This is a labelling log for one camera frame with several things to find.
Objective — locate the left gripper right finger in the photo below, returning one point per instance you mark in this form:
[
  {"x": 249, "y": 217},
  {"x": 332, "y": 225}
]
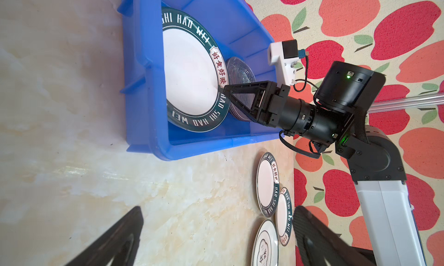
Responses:
[{"x": 319, "y": 246}]

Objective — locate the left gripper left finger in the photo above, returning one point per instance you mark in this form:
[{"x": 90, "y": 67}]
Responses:
[{"x": 118, "y": 246}]

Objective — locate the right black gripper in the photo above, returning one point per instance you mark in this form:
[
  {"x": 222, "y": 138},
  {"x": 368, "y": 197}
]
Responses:
[{"x": 273, "y": 107}]

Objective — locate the green rim plate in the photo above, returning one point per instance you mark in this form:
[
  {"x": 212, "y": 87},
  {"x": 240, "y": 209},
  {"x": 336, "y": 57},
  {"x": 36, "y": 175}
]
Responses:
[
  {"x": 267, "y": 184},
  {"x": 283, "y": 216},
  {"x": 195, "y": 73}
]

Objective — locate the white plate black pattern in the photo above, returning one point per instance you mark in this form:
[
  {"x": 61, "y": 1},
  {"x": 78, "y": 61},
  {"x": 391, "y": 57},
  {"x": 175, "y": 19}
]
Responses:
[{"x": 265, "y": 250}]

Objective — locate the blue plastic bin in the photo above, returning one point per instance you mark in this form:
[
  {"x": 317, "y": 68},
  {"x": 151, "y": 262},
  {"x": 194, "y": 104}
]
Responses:
[{"x": 237, "y": 32}]

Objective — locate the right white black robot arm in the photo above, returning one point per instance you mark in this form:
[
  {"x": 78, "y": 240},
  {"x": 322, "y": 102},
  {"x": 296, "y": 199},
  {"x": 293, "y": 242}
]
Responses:
[{"x": 374, "y": 162}]

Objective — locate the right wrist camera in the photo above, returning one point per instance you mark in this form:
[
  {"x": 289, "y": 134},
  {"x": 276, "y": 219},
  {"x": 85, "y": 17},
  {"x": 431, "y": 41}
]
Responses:
[{"x": 287, "y": 60}]

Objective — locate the right aluminium corner post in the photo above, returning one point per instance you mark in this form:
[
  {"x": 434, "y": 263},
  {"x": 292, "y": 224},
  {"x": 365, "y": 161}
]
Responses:
[{"x": 406, "y": 103}]

